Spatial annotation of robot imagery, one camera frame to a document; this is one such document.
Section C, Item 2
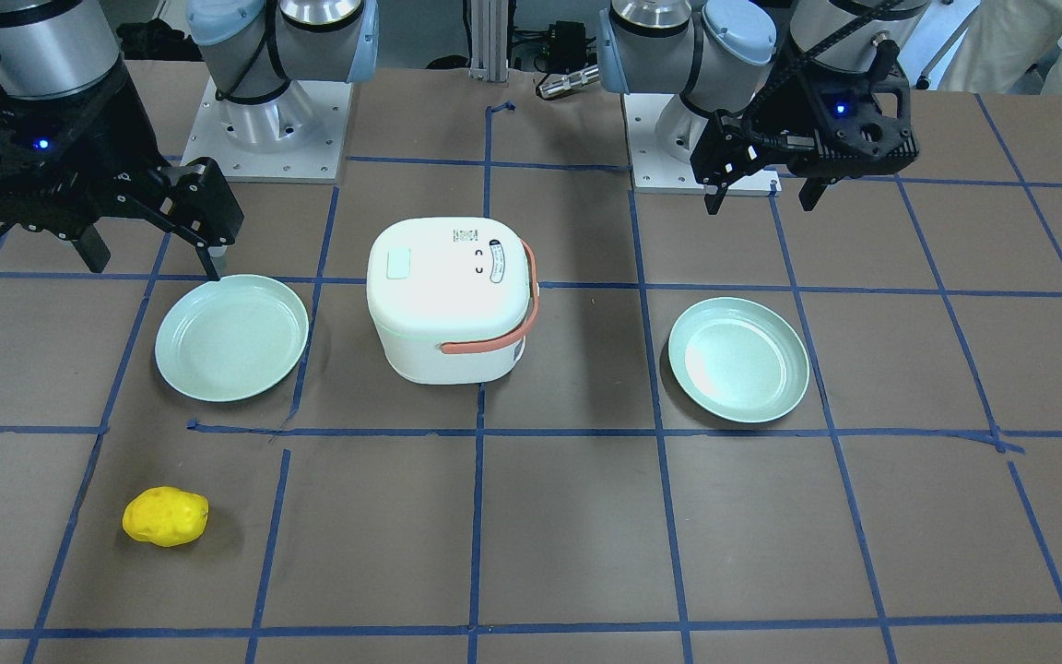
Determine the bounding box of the green plate far side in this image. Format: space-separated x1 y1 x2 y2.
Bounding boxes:
667 297 810 423

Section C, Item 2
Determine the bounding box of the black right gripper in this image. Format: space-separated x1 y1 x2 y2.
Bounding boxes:
0 56 244 280

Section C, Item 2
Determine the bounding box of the silver metal connector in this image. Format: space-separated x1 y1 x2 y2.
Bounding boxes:
535 65 601 101

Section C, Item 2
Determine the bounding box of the aluminium frame post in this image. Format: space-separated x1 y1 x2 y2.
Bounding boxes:
466 0 510 84

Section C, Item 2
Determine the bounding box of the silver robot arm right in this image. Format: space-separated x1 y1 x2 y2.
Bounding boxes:
0 1 379 280

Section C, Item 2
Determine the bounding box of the green plate near potato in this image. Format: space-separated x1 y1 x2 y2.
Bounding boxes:
153 274 311 403

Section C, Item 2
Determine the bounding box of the yellow toy potato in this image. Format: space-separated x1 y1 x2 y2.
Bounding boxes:
121 486 210 548

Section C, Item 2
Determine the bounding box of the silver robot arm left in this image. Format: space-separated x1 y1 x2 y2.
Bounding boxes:
597 1 927 214

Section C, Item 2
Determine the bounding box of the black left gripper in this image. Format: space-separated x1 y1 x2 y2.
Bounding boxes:
690 41 919 215

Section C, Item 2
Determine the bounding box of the white rice cooker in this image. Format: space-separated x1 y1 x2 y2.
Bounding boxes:
366 216 539 384

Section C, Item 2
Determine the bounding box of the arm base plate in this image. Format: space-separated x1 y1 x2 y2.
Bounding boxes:
182 80 355 184
622 92 782 195

